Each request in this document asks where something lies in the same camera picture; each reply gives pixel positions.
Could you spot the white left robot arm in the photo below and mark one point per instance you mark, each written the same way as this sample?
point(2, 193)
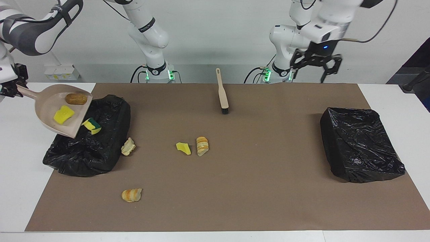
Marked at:
point(289, 37)

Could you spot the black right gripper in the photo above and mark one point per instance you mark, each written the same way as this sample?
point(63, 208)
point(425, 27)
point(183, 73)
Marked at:
point(22, 74)

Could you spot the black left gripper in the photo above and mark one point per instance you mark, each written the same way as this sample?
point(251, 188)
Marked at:
point(324, 50)

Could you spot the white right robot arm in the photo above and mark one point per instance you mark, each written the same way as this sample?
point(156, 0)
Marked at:
point(147, 37)

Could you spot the brown bread roll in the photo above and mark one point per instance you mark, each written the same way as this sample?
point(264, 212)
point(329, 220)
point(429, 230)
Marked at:
point(76, 99)

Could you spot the beige plastic dustpan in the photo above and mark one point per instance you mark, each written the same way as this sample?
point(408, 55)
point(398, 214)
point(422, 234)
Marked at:
point(48, 102)

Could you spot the black camera stand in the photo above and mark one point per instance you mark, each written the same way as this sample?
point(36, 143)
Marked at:
point(411, 85)

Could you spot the black trash bag bin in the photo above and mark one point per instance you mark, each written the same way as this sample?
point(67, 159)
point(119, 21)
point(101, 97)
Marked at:
point(359, 148)
point(94, 151)

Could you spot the yellow sponge piece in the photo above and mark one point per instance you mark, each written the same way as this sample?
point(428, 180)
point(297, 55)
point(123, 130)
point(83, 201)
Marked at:
point(91, 125)
point(183, 148)
point(63, 114)

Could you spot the brown table mat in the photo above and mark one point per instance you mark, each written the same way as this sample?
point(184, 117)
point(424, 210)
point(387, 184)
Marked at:
point(201, 208)

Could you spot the striped croissant piece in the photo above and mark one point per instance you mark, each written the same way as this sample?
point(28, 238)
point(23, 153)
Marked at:
point(131, 195)
point(202, 145)

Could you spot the white power strip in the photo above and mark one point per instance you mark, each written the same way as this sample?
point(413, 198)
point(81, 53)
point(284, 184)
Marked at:
point(60, 73)

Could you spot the pale bread piece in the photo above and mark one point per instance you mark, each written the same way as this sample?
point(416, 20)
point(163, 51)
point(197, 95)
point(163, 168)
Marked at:
point(128, 147)

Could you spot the beige hand brush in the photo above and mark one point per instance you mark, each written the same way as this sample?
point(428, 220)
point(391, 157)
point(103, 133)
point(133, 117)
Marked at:
point(222, 95)

